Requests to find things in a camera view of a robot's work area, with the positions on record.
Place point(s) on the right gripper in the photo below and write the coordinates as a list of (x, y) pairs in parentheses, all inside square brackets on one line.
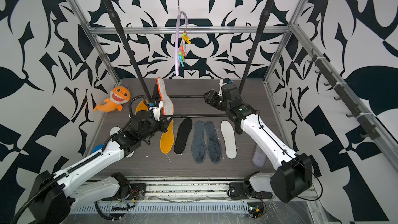
[(212, 97)]

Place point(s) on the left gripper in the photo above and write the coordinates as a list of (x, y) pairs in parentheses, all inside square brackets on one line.
[(158, 102)]

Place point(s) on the orange fuzzy insole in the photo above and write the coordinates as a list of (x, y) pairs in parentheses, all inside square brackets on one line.
[(142, 106), (167, 139)]

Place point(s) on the grey orange-edged insole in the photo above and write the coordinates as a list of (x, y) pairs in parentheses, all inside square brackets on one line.
[(168, 106)]

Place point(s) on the black foam insole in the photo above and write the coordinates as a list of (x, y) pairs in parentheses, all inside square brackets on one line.
[(182, 136)]

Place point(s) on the dark grey felt insole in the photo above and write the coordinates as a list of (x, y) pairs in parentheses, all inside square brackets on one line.
[(198, 146), (213, 143)]

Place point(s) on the white orange-edged insole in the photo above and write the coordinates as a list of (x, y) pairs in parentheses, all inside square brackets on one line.
[(118, 135)]

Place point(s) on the lilac round clip hanger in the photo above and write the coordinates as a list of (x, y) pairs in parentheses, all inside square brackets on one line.
[(181, 38)]

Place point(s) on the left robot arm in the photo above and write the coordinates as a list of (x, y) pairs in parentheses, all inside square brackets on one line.
[(54, 196)]

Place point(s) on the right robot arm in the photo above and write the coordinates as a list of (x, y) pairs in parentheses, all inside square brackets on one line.
[(293, 172)]

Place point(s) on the orange shark plush toy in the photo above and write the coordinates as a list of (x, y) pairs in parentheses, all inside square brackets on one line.
[(118, 96)]

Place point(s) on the blue round button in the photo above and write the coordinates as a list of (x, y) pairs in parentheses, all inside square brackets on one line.
[(96, 148)]

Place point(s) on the grey fabric case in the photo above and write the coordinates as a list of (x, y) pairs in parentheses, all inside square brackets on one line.
[(259, 157)]

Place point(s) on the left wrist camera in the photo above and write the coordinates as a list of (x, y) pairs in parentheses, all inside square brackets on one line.
[(156, 109)]

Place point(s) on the white cable duct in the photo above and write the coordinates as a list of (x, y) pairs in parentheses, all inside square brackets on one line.
[(184, 207)]

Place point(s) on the wall hook rail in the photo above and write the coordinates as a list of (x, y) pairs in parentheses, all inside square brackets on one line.
[(347, 96)]

